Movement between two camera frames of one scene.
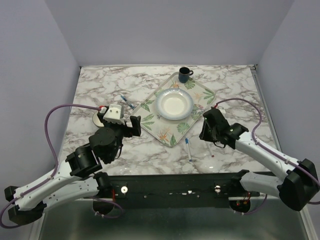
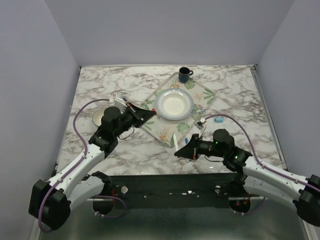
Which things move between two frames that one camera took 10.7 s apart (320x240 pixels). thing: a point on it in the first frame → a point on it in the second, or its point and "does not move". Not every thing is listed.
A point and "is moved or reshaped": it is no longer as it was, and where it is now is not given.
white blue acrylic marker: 186,142 does not move
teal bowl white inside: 96,120 does not move
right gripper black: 203,134 → 187,151
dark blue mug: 184,74 does not move
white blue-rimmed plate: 174,104 does not move
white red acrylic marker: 211,149 is moved or reshaped
